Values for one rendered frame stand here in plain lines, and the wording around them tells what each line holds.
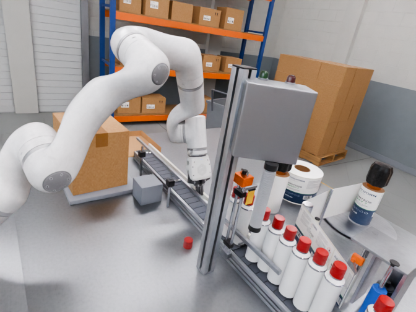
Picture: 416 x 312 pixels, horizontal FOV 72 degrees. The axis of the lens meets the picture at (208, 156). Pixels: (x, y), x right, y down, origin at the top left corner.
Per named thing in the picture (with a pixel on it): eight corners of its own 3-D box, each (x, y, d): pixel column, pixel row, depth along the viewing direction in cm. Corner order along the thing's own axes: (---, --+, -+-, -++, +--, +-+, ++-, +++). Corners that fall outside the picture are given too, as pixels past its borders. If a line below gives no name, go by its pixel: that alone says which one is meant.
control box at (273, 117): (296, 166, 73) (319, 92, 66) (231, 156, 72) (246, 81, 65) (286, 150, 83) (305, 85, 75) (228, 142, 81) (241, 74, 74)
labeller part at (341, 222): (408, 234, 126) (409, 231, 126) (375, 257, 108) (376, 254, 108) (344, 197, 148) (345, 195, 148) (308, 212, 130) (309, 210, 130)
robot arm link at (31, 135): (-23, 210, 71) (52, 146, 72) (-36, 163, 80) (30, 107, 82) (19, 220, 81) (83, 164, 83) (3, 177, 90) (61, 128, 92)
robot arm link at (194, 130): (184, 148, 114) (207, 147, 114) (181, 116, 112) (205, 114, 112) (185, 147, 123) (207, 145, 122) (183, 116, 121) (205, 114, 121)
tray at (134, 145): (160, 153, 176) (161, 147, 174) (119, 158, 161) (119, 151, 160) (141, 135, 197) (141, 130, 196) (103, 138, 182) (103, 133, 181)
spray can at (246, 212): (248, 243, 105) (260, 196, 96) (239, 249, 101) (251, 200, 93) (238, 235, 108) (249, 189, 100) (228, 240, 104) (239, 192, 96)
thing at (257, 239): (262, 260, 98) (277, 211, 89) (251, 265, 95) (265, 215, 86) (252, 251, 101) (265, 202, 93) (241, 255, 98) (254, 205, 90)
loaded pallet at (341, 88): (345, 158, 463) (378, 70, 407) (317, 166, 413) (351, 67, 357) (286, 132, 545) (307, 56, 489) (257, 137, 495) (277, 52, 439)
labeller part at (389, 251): (424, 260, 70) (426, 257, 69) (406, 277, 63) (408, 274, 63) (370, 228, 79) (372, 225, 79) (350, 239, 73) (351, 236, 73)
